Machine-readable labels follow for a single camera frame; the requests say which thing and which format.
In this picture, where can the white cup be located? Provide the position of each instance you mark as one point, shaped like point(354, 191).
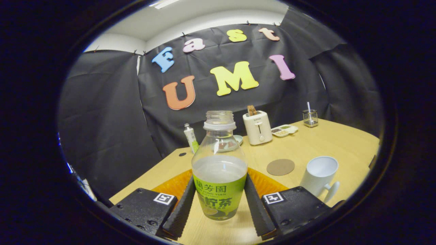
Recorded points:
point(318, 177)

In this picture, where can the white toaster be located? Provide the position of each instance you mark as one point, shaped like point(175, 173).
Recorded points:
point(258, 129)

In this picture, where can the slim white bottle green label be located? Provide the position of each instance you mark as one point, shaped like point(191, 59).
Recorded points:
point(191, 139)

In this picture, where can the large ceiling light panel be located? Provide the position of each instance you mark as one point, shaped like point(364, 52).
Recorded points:
point(163, 3)

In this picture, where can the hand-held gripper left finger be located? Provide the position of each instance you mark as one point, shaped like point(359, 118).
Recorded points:
point(182, 211)

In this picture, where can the round brown coaster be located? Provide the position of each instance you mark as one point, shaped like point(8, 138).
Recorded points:
point(280, 167)

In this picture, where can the clear juice bottle green label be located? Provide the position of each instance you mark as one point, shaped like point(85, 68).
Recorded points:
point(219, 197)

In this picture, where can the white divided snack tray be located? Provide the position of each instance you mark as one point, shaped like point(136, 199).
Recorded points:
point(284, 130)

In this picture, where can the white straw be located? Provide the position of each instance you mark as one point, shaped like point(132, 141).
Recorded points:
point(309, 107)

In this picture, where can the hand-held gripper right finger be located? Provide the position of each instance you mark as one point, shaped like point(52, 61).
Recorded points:
point(257, 211)

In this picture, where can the wooden table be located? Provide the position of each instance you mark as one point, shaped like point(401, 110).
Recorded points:
point(289, 148)

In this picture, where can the brown bread slice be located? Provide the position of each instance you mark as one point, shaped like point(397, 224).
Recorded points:
point(252, 110)

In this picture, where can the pale green plate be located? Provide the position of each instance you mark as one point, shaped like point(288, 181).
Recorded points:
point(239, 139)

